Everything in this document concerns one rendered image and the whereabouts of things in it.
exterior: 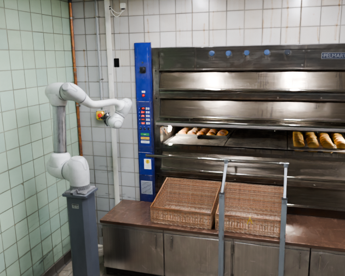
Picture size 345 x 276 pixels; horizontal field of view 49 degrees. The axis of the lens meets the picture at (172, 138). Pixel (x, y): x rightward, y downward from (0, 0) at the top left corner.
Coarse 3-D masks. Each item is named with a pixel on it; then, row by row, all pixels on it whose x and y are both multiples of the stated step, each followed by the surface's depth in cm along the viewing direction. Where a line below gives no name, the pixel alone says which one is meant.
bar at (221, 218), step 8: (208, 160) 319; (216, 160) 317; (224, 160) 314; (232, 160) 313; (240, 160) 311; (248, 160) 309; (256, 160) 308; (224, 168) 312; (224, 176) 308; (224, 184) 304; (224, 192) 300; (224, 200) 300; (224, 208) 302; (224, 216) 304; (224, 224) 306; (280, 224) 289; (280, 232) 291; (280, 240) 292; (280, 248) 293; (280, 256) 295; (280, 264) 296; (280, 272) 298
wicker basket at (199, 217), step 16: (160, 192) 354; (176, 192) 368; (192, 192) 364; (208, 192) 359; (160, 208) 328; (176, 208) 363; (192, 208) 362; (176, 224) 327; (192, 224) 323; (208, 224) 318
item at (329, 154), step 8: (168, 144) 368; (176, 144) 367; (184, 144) 367; (240, 152) 348; (248, 152) 346; (256, 152) 343; (264, 152) 341; (272, 152) 339; (280, 152) 337; (288, 152) 335; (296, 152) 333; (304, 152) 331; (312, 152) 329; (320, 152) 328; (328, 152) 327; (336, 152) 327; (344, 152) 326
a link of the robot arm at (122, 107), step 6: (84, 102) 292; (90, 102) 297; (96, 102) 304; (102, 102) 308; (108, 102) 313; (114, 102) 318; (120, 102) 324; (126, 102) 328; (120, 108) 324; (126, 108) 327; (120, 114) 327; (126, 114) 331
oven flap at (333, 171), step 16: (176, 160) 368; (192, 160) 364; (272, 160) 343; (288, 160) 339; (304, 160) 336; (320, 160) 332; (256, 176) 346; (272, 176) 339; (288, 176) 338; (304, 176) 334; (320, 176) 330; (336, 176) 327
